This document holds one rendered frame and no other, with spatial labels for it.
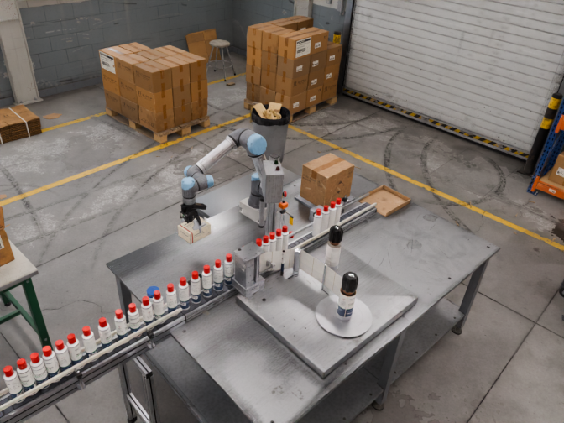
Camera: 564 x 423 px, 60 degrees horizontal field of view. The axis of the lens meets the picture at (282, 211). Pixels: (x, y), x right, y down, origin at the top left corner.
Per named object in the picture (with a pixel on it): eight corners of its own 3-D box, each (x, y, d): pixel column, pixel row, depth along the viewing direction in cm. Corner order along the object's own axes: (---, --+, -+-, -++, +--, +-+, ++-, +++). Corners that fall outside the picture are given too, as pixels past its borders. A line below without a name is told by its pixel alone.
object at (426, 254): (271, 443, 212) (271, 441, 211) (106, 265, 299) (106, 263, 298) (499, 250, 335) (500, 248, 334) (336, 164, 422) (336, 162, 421)
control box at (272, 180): (264, 203, 280) (265, 174, 269) (261, 188, 293) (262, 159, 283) (282, 203, 281) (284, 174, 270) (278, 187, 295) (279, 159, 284)
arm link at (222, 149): (239, 119, 308) (179, 168, 296) (249, 125, 301) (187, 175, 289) (246, 133, 316) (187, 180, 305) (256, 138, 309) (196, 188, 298)
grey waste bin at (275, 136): (268, 172, 565) (271, 122, 531) (243, 159, 589) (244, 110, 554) (294, 160, 592) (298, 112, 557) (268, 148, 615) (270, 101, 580)
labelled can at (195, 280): (195, 305, 267) (193, 277, 255) (190, 300, 270) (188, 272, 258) (203, 300, 270) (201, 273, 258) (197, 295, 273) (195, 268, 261)
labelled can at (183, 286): (183, 312, 262) (181, 284, 251) (178, 306, 265) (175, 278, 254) (191, 307, 265) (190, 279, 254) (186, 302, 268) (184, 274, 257)
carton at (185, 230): (190, 244, 298) (190, 234, 293) (178, 235, 304) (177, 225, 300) (211, 233, 308) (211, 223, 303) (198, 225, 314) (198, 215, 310)
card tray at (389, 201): (386, 216, 357) (387, 212, 354) (358, 201, 372) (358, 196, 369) (409, 203, 374) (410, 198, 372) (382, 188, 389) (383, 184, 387)
